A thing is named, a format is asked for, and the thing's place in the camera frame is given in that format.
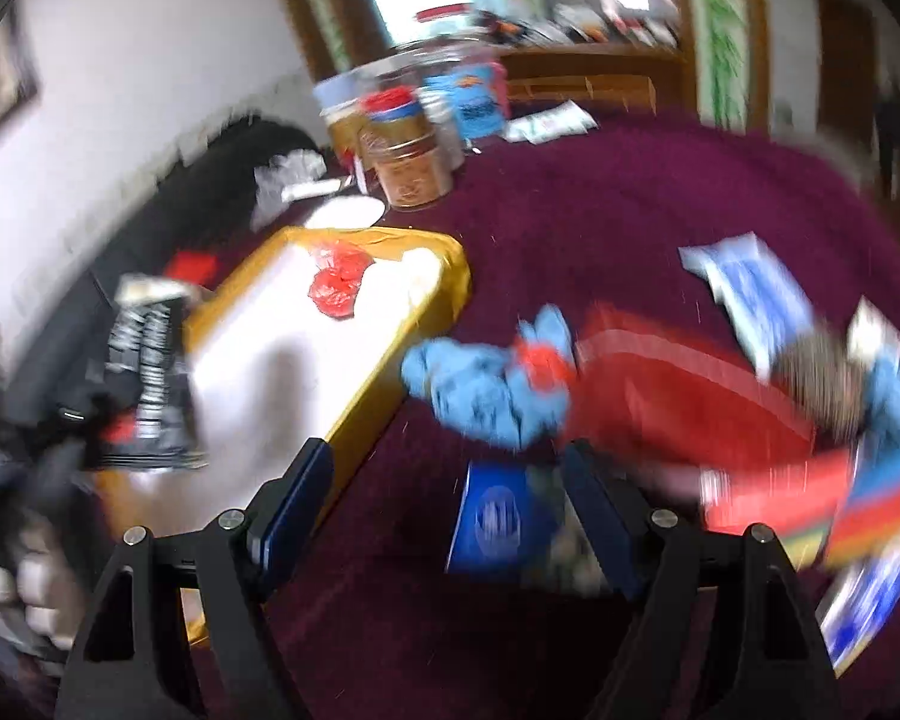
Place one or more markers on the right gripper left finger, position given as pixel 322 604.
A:
pixel 282 516

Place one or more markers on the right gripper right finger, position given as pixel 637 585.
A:
pixel 612 513

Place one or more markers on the blue microfibre cloth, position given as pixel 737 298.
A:
pixel 507 397

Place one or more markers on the black snack packet red logo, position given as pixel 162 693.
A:
pixel 149 419

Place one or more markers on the coloured felt sheets bag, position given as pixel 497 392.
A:
pixel 870 515

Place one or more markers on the left white gloved hand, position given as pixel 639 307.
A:
pixel 41 600

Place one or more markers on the blue packet under gripper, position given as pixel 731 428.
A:
pixel 508 519

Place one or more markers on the red foil pouch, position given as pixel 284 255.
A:
pixel 648 392

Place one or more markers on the burgundy velvet tablecloth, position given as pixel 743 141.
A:
pixel 372 624

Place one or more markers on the yellow lined storage box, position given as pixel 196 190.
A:
pixel 268 371

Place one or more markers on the red green yellow sheets bag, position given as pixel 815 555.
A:
pixel 797 502

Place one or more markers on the red plastic bag ball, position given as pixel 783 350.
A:
pixel 341 267

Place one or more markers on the steel wool scourer ball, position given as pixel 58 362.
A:
pixel 826 384

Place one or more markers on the blue gold wrapped sponge pack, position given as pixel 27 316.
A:
pixel 859 603

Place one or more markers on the blue white paper packet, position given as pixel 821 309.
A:
pixel 766 305

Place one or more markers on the white round lid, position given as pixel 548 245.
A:
pixel 346 213

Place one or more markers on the black backpack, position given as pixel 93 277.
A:
pixel 204 205

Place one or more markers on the white leaflet on table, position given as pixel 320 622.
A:
pixel 551 124

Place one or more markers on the orange powder plastic jar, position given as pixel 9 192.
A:
pixel 400 145

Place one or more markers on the blue label plastic jar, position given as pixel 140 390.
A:
pixel 475 92

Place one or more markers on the wooden framed mirror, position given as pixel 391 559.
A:
pixel 628 52

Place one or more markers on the red lid plastic jar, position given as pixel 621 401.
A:
pixel 453 26

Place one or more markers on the bamboo painted glass panel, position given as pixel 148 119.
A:
pixel 722 33

